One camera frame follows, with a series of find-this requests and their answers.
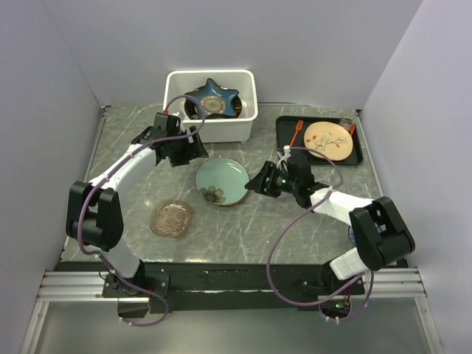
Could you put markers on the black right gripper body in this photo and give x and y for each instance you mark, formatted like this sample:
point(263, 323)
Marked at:
point(285, 183)

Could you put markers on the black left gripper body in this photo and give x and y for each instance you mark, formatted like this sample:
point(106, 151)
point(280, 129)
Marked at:
point(180, 151)

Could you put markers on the mint green flower plate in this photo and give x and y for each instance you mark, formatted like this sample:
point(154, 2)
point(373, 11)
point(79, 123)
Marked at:
point(221, 182)

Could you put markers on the black plate with colored squares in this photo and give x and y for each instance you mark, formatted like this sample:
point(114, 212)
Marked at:
point(192, 112)

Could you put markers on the blue star-shaped dish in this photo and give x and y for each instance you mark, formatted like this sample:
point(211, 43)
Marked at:
point(211, 98)

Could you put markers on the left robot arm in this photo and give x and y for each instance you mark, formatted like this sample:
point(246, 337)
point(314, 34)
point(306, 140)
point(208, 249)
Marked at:
point(94, 214)

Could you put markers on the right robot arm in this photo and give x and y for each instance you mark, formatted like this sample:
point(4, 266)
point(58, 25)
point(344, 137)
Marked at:
point(381, 236)

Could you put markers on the white plastic bin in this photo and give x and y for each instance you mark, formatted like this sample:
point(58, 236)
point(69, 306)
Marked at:
point(214, 130)

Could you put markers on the beige bird plate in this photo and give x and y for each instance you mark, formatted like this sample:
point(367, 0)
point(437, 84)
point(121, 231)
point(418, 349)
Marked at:
point(327, 139)

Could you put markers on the black tray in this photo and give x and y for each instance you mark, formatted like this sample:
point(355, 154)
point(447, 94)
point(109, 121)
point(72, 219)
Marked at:
point(286, 129)

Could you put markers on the orange plastic fork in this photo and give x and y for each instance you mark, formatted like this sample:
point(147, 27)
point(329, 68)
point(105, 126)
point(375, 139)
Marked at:
point(298, 128)

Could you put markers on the pink glass dish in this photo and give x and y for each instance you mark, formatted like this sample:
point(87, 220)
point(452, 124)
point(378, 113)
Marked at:
point(171, 219)

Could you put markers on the orange plastic spoon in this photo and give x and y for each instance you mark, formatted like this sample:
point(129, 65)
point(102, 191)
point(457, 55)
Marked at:
point(351, 129)

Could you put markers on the clear glass cup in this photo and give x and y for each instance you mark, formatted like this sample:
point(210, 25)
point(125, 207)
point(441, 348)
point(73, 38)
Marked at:
point(346, 123)

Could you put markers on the blue patterned small plate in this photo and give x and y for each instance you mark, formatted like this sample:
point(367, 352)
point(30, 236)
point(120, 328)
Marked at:
point(351, 236)

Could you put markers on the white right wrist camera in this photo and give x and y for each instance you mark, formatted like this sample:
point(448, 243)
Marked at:
point(283, 155)

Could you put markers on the aluminium frame rail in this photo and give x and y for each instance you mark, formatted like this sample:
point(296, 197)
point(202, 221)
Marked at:
point(76, 286)

